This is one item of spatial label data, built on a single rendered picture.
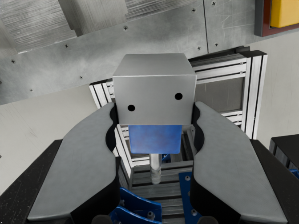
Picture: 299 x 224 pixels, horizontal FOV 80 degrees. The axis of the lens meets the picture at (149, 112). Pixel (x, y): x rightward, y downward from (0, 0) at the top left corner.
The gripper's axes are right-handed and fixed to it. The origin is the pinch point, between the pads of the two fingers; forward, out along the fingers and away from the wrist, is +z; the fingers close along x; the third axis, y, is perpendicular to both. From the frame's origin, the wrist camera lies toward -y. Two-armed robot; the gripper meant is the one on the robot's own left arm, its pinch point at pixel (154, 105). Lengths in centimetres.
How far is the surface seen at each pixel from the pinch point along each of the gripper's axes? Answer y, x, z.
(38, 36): -3.8, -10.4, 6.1
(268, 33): -2.7, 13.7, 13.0
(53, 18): -5.2, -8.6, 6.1
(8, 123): 66, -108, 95
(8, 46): -2.5, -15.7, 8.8
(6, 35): -3.6, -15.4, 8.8
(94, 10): -5.7, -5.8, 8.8
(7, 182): 131, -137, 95
